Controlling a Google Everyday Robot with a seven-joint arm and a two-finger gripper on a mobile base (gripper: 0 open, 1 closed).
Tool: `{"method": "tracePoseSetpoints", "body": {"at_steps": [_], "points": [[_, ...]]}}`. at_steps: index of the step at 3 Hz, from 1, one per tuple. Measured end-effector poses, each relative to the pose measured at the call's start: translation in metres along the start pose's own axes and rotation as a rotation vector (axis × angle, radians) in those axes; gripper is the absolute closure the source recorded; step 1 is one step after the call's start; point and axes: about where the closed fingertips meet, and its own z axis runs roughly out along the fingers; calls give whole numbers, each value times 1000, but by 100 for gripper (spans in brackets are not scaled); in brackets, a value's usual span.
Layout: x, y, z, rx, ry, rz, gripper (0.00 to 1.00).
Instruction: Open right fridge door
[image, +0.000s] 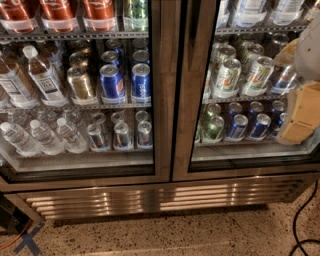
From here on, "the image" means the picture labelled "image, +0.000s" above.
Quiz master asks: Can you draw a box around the right white 7up can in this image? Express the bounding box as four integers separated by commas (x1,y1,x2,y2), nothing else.
241,56,274,96

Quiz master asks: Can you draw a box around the left tea bottle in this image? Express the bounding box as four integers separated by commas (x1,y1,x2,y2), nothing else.
0,52,39,109

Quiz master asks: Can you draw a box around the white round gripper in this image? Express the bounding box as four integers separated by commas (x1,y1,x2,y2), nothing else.
274,15,320,145

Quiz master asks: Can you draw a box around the middle water bottle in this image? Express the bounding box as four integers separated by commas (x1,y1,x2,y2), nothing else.
30,120,65,155

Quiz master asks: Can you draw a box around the orange floor cable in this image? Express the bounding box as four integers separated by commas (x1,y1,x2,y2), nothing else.
0,219,33,252

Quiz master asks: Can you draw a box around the left water bottle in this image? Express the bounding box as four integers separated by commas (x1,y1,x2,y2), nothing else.
0,122,42,157

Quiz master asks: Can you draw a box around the red bottle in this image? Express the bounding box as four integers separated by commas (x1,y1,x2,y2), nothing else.
0,0,38,34
39,0,78,33
82,0,117,32

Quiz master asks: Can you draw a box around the glass fridge door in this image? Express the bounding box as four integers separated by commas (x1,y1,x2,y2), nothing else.
0,0,180,199
173,0,319,183

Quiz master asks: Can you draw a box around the green soda can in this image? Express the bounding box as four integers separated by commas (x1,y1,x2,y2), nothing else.
202,115,225,143

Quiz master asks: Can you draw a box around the black floor cable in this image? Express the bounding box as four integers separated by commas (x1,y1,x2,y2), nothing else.
288,179,320,256

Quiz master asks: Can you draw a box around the right water bottle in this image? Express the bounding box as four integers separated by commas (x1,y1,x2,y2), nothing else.
57,118,88,154

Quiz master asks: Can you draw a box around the blue pepsi can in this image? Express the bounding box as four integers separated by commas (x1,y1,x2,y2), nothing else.
131,63,151,102
99,64,126,104

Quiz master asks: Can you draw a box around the left white 7up can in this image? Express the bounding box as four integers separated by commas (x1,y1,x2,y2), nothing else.
213,59,241,99

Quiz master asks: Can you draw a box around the white cap tea bottle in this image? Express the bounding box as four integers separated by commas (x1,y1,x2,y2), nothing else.
23,45,68,107

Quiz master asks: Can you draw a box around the right red bottle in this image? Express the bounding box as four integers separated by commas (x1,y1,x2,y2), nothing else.
82,0,117,32

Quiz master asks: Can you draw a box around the right small pepsi can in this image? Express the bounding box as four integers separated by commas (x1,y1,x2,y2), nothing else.
137,121,152,148

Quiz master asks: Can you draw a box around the blue can lower left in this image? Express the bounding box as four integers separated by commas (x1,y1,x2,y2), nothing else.
226,114,248,142

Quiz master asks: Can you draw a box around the middle red bottle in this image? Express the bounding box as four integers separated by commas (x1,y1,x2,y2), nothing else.
39,0,78,33

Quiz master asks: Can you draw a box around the silver blue can upper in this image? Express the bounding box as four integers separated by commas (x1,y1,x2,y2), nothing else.
270,64,297,95

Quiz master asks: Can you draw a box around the water bottle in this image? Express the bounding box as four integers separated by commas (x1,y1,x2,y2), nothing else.
30,120,65,155
57,118,88,154
0,122,42,157

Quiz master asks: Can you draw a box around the blue can lower middle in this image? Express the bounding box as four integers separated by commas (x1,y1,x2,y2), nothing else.
248,113,271,141

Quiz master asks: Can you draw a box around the small pepsi can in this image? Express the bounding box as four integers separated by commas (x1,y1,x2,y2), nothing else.
87,124,110,151
114,122,133,150
137,121,152,148

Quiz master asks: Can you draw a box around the left small pepsi can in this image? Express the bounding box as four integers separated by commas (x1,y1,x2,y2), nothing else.
87,124,110,151

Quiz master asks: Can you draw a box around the front blue pepsi can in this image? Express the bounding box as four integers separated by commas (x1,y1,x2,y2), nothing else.
131,63,151,102

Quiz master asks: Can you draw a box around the left red bottle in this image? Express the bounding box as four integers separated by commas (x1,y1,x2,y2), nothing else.
0,0,38,34

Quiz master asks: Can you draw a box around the middle small pepsi can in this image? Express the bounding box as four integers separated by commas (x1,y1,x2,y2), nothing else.
114,122,133,150

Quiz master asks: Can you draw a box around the gold soda can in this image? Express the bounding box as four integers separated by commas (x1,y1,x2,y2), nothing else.
67,66,98,106

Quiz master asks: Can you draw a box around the blue can lower right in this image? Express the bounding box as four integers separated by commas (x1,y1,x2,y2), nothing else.
269,113,287,139

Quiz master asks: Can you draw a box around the green label bottle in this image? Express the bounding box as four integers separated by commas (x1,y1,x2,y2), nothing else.
123,0,148,31

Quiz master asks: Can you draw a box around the white 7up can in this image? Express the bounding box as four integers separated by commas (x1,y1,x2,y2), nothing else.
241,56,274,96
213,59,241,99

